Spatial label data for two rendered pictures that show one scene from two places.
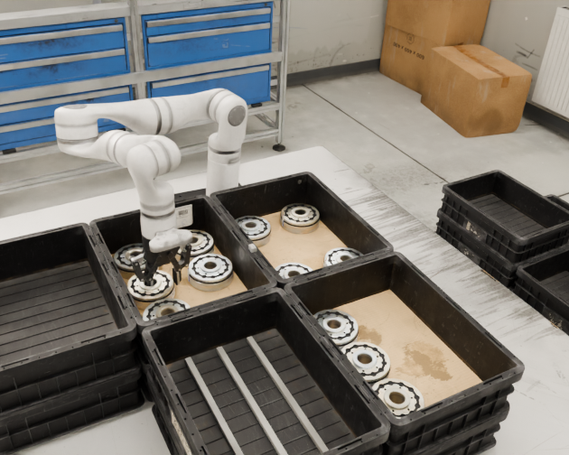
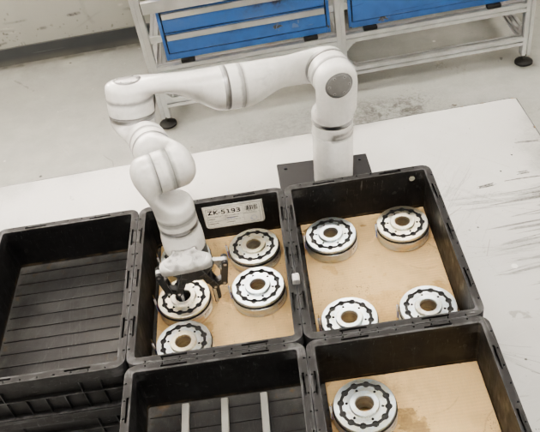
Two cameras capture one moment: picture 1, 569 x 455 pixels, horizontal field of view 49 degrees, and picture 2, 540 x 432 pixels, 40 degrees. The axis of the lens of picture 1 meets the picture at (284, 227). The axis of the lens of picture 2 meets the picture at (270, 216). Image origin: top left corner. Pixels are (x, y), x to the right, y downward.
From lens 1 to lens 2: 54 cm
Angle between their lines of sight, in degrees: 26
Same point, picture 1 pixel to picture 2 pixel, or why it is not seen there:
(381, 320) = (441, 407)
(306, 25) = not seen: outside the picture
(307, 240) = (400, 262)
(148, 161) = (147, 178)
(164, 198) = (176, 216)
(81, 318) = (107, 323)
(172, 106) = (247, 75)
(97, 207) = (207, 165)
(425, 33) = not seen: outside the picture
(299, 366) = not seen: outside the picture
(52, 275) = (103, 262)
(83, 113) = (130, 90)
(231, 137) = (333, 111)
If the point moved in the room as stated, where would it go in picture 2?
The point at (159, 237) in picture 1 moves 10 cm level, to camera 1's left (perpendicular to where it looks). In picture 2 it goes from (171, 259) to (124, 247)
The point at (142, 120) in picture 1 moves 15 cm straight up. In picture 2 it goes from (206, 95) to (189, 27)
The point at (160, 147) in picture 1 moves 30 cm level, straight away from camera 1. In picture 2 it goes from (165, 161) to (214, 61)
